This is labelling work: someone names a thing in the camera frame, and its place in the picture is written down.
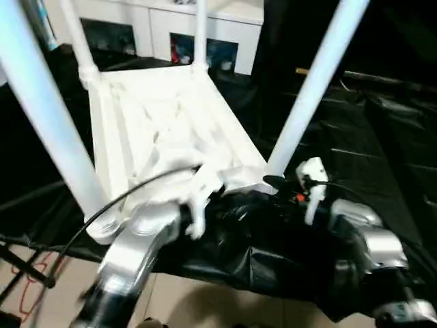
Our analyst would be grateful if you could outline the white plastic table top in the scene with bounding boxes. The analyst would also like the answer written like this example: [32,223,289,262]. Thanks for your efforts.
[78,64,285,246]

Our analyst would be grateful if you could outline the black plastic mat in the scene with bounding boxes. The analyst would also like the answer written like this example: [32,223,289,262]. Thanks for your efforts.
[0,42,437,324]

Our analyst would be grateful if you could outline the grey rounded robot part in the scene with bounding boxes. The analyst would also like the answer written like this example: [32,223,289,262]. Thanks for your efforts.
[141,316,168,328]

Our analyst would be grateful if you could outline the black backdrop cloth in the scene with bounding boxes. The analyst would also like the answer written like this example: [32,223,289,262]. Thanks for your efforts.
[254,0,437,78]

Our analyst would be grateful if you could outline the white sideboard cabinet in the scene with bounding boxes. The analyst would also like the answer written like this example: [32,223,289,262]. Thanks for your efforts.
[44,0,266,77]

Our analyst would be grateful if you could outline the blue printed panel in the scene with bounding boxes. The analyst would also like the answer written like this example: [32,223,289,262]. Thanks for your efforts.
[37,0,58,53]

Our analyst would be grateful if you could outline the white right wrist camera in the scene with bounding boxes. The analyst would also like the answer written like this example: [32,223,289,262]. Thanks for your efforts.
[295,156,330,226]

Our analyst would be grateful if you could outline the black folding stand frame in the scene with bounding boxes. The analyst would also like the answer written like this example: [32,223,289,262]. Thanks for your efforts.
[0,243,56,310]

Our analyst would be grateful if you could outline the red floor cable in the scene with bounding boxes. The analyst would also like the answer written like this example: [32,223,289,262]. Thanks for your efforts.
[11,251,51,316]

